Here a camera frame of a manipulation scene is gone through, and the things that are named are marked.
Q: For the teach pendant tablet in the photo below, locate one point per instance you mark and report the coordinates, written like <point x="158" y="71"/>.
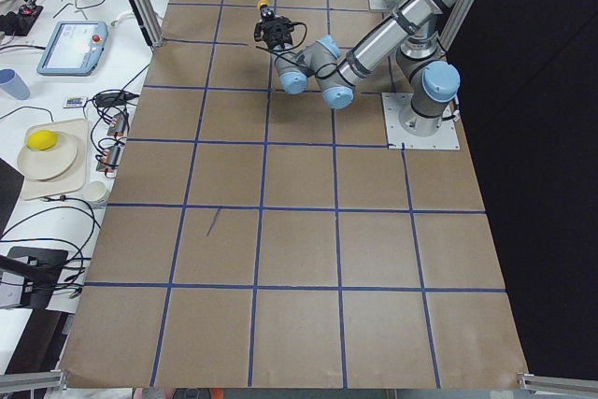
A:
<point x="74" y="49"/>

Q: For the blue plastic cup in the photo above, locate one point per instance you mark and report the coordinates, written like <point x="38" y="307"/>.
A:
<point x="12" y="84"/>

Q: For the beige plate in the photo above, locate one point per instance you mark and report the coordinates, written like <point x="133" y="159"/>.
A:
<point x="47" y="164"/>

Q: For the white paper cup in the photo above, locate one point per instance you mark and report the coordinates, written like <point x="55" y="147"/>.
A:
<point x="96" y="193"/>

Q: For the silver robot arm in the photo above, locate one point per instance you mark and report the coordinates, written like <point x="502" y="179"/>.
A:
<point x="408" y="29"/>

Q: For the yellow lemon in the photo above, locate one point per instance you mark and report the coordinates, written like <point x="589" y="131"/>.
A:
<point x="42" y="140"/>

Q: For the beige tray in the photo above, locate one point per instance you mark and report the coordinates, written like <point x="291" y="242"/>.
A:
<point x="76" y="176"/>

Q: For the yellow push button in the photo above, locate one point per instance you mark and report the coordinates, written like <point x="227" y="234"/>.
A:
<point x="267" y="13"/>

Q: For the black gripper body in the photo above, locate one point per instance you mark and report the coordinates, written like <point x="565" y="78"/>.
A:
<point x="278" y="31"/>

